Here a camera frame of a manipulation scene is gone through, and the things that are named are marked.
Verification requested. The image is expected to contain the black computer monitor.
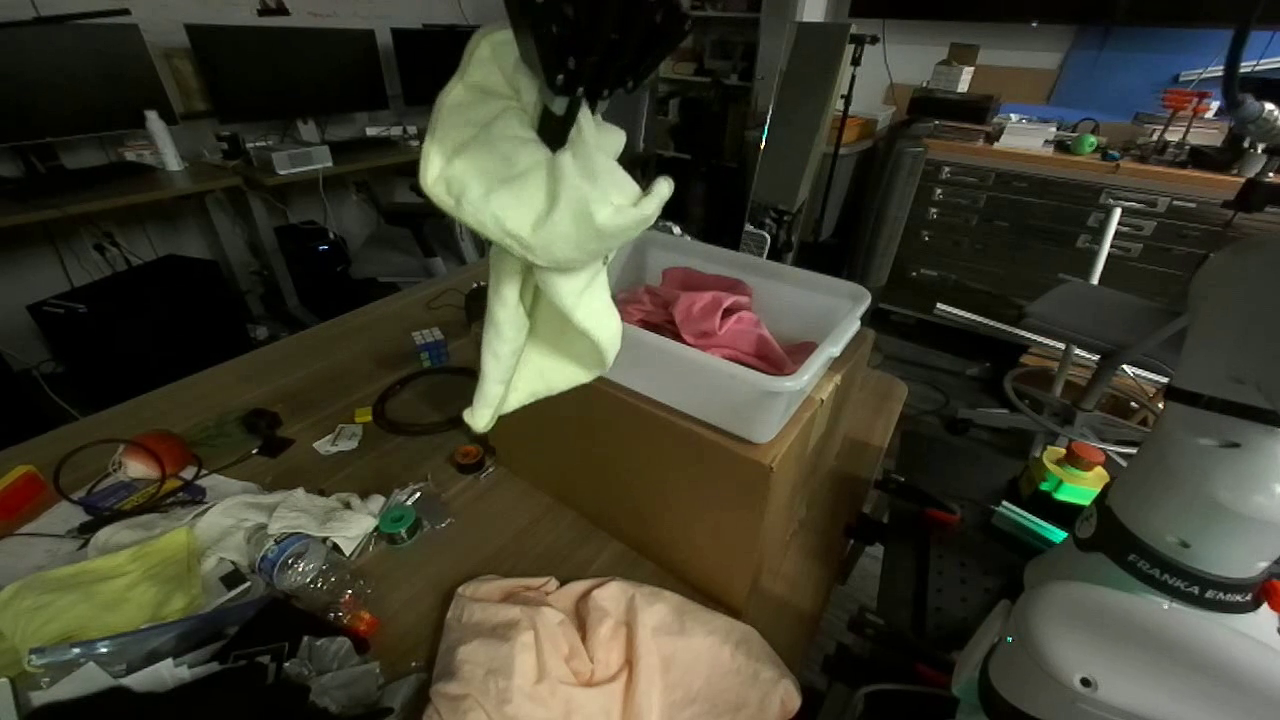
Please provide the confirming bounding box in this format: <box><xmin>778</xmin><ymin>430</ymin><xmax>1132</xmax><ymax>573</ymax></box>
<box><xmin>181</xmin><ymin>18</ymin><xmax>391</xmax><ymax>128</ymax></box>
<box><xmin>388</xmin><ymin>18</ymin><xmax>469</xmax><ymax>113</ymax></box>
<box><xmin>0</xmin><ymin>10</ymin><xmax>176</xmax><ymax>146</ymax></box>

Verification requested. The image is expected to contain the black light stand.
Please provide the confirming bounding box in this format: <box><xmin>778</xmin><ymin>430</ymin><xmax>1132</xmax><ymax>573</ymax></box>
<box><xmin>804</xmin><ymin>27</ymin><xmax>889</xmax><ymax>272</ymax></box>

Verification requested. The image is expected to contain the small black gadget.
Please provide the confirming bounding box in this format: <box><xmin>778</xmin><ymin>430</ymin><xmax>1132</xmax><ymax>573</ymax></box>
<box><xmin>237</xmin><ymin>405</ymin><xmax>295</xmax><ymax>461</ymax></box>

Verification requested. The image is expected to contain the clear plastic bag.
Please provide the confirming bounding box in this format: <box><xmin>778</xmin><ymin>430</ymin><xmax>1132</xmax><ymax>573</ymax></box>
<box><xmin>15</xmin><ymin>585</ymin><xmax>278</xmax><ymax>690</ymax></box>

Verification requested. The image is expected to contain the white crumpled paper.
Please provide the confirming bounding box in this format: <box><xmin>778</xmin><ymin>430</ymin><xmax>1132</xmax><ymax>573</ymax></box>
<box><xmin>284</xmin><ymin>632</ymin><xmax>391</xmax><ymax>715</ymax></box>

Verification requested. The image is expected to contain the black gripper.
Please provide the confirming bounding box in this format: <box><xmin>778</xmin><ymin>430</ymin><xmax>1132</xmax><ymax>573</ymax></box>
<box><xmin>506</xmin><ymin>0</ymin><xmax>692</xmax><ymax>153</ymax></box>

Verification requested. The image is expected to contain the pale yellow cloth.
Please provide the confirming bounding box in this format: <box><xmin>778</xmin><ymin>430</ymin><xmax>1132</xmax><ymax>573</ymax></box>
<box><xmin>415</xmin><ymin>18</ymin><xmax>680</xmax><ymax>434</ymax></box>

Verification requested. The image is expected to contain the white cloth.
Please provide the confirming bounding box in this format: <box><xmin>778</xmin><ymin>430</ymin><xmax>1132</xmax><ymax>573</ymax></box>
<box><xmin>84</xmin><ymin>472</ymin><xmax>391</xmax><ymax>574</ymax></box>

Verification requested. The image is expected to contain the peach cloth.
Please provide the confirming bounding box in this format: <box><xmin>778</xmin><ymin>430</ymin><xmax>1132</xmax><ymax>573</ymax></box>
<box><xmin>420</xmin><ymin>573</ymin><xmax>809</xmax><ymax>720</ymax></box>

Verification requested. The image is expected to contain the white plastic bin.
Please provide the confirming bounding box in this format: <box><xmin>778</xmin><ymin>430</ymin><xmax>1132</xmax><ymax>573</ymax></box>
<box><xmin>604</xmin><ymin>227</ymin><xmax>875</xmax><ymax>446</ymax></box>

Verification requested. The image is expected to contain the small brown cardboard box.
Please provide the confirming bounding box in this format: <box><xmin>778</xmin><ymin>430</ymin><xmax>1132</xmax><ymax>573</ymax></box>
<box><xmin>932</xmin><ymin>36</ymin><xmax>1056</xmax><ymax>113</ymax></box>

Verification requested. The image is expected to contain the red and yellow block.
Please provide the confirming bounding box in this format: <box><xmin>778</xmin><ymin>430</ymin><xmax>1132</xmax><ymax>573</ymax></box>
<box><xmin>0</xmin><ymin>465</ymin><xmax>59</xmax><ymax>536</ymax></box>

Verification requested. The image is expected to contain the green bar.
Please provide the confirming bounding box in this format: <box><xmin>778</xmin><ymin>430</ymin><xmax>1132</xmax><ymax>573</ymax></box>
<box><xmin>993</xmin><ymin>495</ymin><xmax>1074</xmax><ymax>550</ymax></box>

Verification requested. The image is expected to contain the pink cloth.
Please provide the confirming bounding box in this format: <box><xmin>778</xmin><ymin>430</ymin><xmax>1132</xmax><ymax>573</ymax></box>
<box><xmin>617</xmin><ymin>265</ymin><xmax>821</xmax><ymax>378</ymax></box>

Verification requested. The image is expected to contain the black flat stand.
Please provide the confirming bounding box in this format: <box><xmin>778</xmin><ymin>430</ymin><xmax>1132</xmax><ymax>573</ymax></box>
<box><xmin>1020</xmin><ymin>205</ymin><xmax>1183</xmax><ymax>358</ymax></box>

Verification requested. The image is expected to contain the black cable ring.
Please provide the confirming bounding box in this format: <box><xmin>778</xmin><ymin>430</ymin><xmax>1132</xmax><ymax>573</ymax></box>
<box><xmin>370</xmin><ymin>365</ymin><xmax>479</xmax><ymax>439</ymax></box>

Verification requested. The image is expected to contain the large brown cardboard box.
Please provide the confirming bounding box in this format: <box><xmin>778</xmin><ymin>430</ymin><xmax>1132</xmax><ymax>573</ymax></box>
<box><xmin>483</xmin><ymin>324</ymin><xmax>914</xmax><ymax>673</ymax></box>

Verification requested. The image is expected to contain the white paper stack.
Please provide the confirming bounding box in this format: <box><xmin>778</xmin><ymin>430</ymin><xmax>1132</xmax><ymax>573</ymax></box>
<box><xmin>993</xmin><ymin>114</ymin><xmax>1059</xmax><ymax>153</ymax></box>

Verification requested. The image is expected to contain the black clamp stand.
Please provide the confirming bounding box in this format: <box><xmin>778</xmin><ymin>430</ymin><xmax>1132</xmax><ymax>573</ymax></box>
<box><xmin>851</xmin><ymin>465</ymin><xmax>971</xmax><ymax>684</ymax></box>

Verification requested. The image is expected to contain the clear plastic bottle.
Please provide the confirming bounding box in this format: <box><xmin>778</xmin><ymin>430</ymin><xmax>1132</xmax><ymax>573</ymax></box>
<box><xmin>253</xmin><ymin>531</ymin><xmax>358</xmax><ymax>615</ymax></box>

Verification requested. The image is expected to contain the red emergency stop button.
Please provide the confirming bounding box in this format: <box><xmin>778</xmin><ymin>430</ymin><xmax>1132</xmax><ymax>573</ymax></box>
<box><xmin>1020</xmin><ymin>434</ymin><xmax>1118</xmax><ymax>513</ymax></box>

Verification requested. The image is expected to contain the Rubik's cube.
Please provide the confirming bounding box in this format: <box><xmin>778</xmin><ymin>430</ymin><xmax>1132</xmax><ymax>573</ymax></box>
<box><xmin>410</xmin><ymin>324</ymin><xmax>454</xmax><ymax>371</ymax></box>

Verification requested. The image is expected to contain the blue panel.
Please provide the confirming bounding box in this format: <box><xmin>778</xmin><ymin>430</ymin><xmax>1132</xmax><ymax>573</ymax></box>
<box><xmin>1053</xmin><ymin>18</ymin><xmax>1280</xmax><ymax>122</ymax></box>

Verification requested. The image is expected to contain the coiled floor cable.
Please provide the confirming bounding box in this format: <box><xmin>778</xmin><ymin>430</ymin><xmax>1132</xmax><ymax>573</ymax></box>
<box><xmin>1002</xmin><ymin>351</ymin><xmax>1170</xmax><ymax>446</ymax></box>

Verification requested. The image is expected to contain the small green toy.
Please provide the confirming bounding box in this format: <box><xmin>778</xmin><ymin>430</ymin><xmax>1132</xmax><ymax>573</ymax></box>
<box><xmin>378</xmin><ymin>492</ymin><xmax>428</xmax><ymax>544</ymax></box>

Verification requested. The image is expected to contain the long wooden office desk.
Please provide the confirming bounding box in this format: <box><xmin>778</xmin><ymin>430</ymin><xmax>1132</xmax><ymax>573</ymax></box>
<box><xmin>0</xmin><ymin>134</ymin><xmax>454</xmax><ymax>324</ymax></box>

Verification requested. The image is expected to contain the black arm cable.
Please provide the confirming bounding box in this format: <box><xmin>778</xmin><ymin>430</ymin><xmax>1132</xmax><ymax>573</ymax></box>
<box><xmin>1219</xmin><ymin>0</ymin><xmax>1264</xmax><ymax>113</ymax></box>

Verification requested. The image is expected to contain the white paper tag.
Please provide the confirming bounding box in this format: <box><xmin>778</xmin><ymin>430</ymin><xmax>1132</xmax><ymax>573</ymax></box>
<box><xmin>313</xmin><ymin>418</ymin><xmax>370</xmax><ymax>461</ymax></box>

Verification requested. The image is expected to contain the red tool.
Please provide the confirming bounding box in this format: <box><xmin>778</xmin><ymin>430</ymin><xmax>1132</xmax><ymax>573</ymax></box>
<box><xmin>1157</xmin><ymin>81</ymin><xmax>1217</xmax><ymax>128</ymax></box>

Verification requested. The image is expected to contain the yellow-green towel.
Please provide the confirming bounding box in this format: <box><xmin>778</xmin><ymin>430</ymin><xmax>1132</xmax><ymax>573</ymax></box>
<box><xmin>0</xmin><ymin>524</ymin><xmax>213</xmax><ymax>677</ymax></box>

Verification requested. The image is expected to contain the white projector box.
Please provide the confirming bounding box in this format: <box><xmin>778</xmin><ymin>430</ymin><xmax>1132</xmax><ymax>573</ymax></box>
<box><xmin>268</xmin><ymin>140</ymin><xmax>336</xmax><ymax>178</ymax></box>

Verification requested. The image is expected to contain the white plastic bottle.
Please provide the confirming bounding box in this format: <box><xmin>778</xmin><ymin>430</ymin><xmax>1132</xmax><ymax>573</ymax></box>
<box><xmin>139</xmin><ymin>106</ymin><xmax>190</xmax><ymax>177</ymax></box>

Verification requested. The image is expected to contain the black tool cabinet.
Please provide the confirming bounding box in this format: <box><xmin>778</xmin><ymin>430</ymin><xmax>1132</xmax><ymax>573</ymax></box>
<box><xmin>874</xmin><ymin>132</ymin><xmax>1256</xmax><ymax>351</ymax></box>

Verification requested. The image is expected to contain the small orange object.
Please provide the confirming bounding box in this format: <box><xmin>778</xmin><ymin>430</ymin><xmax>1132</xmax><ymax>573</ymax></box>
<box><xmin>334</xmin><ymin>602</ymin><xmax>388</xmax><ymax>647</ymax></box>

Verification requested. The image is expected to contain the green desk gadget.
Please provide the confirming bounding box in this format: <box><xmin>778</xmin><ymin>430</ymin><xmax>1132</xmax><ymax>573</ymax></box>
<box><xmin>1064</xmin><ymin>114</ymin><xmax>1111</xmax><ymax>160</ymax></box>

